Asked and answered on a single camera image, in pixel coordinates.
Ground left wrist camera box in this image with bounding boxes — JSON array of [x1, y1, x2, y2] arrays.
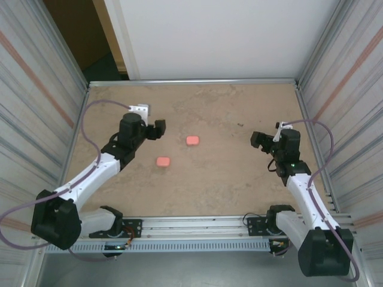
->
[[129, 103, 150, 121]]

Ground aluminium side rail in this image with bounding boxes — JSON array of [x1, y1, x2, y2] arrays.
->
[[294, 83, 341, 213], [49, 85, 92, 218]]

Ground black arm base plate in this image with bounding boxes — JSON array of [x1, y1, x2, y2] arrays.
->
[[246, 216, 302, 237], [89, 218, 143, 239]]

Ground grey slotted cable duct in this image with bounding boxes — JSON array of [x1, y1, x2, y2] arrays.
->
[[44, 240, 272, 254]]

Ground aluminium corner post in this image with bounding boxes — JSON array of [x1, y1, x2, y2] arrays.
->
[[294, 0, 348, 87], [35, 0, 90, 90]]

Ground brown wooden door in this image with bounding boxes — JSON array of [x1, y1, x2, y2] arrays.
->
[[43, 0, 120, 72]]

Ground black gripper wire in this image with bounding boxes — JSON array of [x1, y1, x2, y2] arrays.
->
[[266, 157, 281, 174]]

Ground grey metal sheet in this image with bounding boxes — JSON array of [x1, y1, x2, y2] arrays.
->
[[37, 252, 360, 287]]

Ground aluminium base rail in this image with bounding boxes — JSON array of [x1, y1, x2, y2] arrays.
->
[[31, 212, 358, 242]]

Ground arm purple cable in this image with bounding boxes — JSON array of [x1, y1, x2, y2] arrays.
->
[[273, 119, 360, 282], [0, 100, 132, 263]]

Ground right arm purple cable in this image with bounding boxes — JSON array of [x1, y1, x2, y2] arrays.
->
[[273, 119, 360, 282]]

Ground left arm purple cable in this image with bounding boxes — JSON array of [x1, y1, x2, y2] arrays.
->
[[0, 100, 132, 263]]

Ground white door frame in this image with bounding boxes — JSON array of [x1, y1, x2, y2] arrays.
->
[[92, 0, 141, 81]]

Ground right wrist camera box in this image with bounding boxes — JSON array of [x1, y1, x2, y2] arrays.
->
[[274, 120, 290, 142]]

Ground small controller board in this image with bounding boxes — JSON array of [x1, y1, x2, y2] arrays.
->
[[269, 239, 290, 257], [103, 242, 132, 258]]

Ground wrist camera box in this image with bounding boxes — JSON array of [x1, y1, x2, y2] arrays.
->
[[274, 120, 290, 142], [129, 103, 150, 121]]

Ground aluminium table end bar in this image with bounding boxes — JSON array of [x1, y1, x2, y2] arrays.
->
[[87, 78, 301, 88]]

